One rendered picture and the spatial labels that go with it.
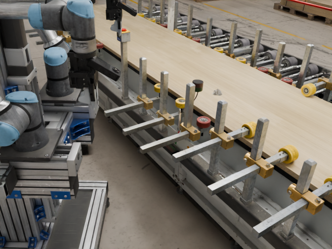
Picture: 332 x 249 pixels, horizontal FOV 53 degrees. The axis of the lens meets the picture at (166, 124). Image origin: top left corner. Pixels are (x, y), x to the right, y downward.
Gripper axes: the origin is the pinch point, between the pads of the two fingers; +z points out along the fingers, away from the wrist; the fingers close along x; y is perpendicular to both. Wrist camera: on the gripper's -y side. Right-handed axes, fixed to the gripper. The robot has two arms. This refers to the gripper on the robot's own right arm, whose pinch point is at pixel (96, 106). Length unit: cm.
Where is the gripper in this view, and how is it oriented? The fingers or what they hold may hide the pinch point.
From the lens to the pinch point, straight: 119.1
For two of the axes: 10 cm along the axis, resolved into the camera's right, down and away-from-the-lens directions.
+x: 0.1, 5.3, -8.5
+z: -0.4, 8.5, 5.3
